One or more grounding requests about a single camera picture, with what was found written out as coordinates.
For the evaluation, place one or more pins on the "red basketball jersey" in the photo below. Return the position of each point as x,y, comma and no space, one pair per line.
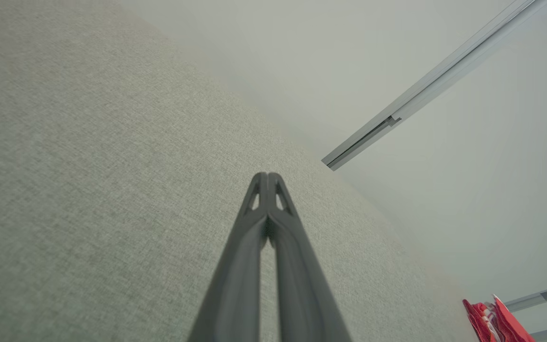
477,320

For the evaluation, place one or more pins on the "red shorts with white stripe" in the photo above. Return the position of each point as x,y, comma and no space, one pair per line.
511,327

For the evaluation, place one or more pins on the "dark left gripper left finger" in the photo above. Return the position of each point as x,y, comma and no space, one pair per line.
235,294

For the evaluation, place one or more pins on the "grey wall partition post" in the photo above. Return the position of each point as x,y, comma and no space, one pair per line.
425,85

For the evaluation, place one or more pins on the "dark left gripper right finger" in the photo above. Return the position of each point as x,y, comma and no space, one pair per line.
302,294

